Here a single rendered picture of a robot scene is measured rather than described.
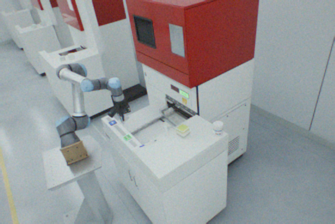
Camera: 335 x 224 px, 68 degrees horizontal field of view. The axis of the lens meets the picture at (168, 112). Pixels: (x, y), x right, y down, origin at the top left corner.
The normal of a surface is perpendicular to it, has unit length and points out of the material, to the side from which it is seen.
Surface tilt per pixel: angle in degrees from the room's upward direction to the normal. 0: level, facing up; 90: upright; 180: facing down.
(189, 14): 90
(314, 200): 0
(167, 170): 0
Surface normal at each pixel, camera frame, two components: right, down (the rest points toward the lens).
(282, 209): -0.11, -0.81
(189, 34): 0.58, 0.41
